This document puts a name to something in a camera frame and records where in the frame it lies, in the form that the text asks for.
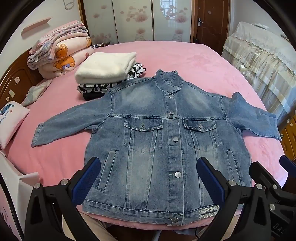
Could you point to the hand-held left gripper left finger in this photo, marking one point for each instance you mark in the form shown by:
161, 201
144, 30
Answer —
86, 180

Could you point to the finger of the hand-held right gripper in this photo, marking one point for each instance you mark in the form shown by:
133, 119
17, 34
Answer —
289, 164
263, 173

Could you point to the folded black-white patterned garment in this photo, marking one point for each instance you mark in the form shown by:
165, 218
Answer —
136, 70

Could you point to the folded white fleece garment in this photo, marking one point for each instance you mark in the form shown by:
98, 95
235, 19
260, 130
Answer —
104, 67

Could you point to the brown wooden door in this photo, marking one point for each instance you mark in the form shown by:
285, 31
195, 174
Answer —
212, 23

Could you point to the pink bed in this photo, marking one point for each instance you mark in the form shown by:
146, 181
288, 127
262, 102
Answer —
196, 64

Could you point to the person's beige trousers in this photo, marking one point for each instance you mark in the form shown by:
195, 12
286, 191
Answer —
90, 227

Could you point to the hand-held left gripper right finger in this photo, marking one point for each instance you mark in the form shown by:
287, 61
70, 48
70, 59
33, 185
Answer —
209, 183

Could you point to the pink wall shelf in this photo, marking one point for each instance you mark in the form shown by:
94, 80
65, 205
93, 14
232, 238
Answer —
34, 26

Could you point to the blue denim jacket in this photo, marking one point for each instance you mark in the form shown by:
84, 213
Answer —
148, 115

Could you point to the floral sliding-door wardrobe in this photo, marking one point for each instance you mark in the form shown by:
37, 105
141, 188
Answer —
134, 20

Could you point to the brown wooden headboard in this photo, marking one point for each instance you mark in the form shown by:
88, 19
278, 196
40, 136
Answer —
18, 78

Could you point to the pale checked cloth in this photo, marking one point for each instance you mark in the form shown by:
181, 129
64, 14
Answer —
34, 92

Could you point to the pink printed pillow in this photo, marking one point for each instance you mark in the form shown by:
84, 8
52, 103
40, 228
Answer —
11, 125

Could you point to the folded black garment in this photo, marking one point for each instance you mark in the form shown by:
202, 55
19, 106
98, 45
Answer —
92, 96

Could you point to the brown wooden cabinet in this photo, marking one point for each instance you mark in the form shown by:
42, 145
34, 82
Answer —
289, 141

